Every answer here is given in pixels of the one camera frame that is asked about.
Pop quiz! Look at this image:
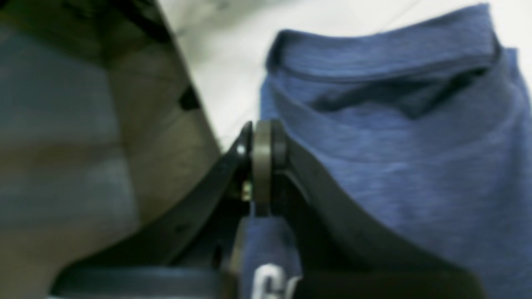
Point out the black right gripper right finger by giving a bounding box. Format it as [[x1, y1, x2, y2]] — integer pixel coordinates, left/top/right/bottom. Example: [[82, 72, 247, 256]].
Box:
[[270, 120, 486, 299]]

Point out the blue grey t-shirt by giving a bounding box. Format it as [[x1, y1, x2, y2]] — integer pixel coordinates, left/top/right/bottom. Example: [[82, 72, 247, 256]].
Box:
[[261, 4, 532, 299]]

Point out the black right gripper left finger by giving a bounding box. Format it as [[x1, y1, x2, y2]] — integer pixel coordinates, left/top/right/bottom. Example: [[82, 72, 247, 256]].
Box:
[[51, 121, 273, 299]]

